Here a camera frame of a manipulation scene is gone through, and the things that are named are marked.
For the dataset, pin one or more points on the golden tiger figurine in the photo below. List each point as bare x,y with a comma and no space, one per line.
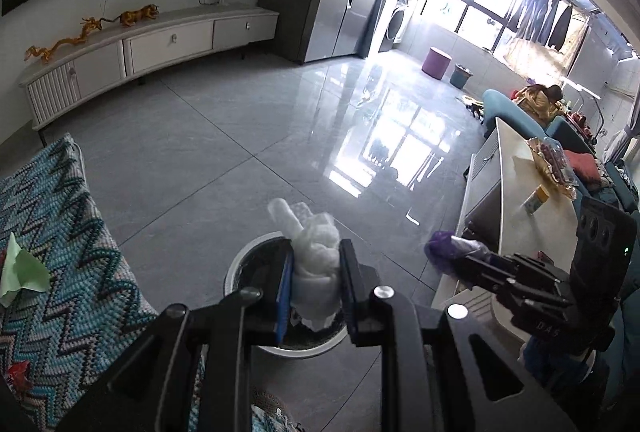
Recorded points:
135,16

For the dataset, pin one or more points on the white paper towel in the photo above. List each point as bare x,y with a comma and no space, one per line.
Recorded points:
315,257

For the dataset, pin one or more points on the teal sofa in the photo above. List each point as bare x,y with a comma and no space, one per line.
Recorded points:
505,107

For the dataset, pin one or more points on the golden dragon figurine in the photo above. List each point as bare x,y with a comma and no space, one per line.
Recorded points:
65,41

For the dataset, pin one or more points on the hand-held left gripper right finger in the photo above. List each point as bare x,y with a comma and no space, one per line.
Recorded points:
348,284

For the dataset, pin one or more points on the zigzag knitted blanket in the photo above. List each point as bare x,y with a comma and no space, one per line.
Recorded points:
75,287

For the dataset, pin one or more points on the white coffee table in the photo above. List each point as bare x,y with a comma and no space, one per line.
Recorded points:
515,182

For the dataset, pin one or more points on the white television cabinet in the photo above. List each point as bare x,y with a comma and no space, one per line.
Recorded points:
165,42

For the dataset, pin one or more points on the hanging beige patterned blanket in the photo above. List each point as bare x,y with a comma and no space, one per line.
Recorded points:
530,57

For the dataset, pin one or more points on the green paper sheet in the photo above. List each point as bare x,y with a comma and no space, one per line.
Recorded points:
22,269

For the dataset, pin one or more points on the black floor toy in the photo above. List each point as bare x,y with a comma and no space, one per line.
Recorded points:
473,108

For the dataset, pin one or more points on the purple bin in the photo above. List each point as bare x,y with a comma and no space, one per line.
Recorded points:
436,62

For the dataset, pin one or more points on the hanging black garment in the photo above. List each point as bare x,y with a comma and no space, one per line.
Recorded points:
561,27

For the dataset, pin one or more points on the red snack wrapper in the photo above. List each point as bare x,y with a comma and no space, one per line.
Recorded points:
17,377

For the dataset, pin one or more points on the red cushion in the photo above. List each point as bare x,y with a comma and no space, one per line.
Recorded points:
582,167

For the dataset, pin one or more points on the white washing machine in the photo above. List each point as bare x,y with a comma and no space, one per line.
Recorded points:
397,25

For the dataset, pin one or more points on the clear snack bag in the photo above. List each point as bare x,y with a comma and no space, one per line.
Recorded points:
550,162

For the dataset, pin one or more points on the hanging dark blue jacket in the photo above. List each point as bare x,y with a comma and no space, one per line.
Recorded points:
532,7

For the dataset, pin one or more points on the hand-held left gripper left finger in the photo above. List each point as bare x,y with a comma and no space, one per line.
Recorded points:
285,284

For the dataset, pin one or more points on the small yellow-capped bottle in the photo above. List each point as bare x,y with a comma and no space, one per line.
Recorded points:
535,199

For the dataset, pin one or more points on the teal waste bin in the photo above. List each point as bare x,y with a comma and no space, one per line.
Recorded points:
460,77

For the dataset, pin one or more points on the white round trash can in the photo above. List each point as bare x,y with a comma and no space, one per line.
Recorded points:
252,264

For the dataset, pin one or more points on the purple wrapper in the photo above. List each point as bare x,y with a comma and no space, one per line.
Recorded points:
440,247

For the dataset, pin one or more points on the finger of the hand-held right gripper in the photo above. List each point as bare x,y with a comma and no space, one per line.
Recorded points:
520,262
530,294

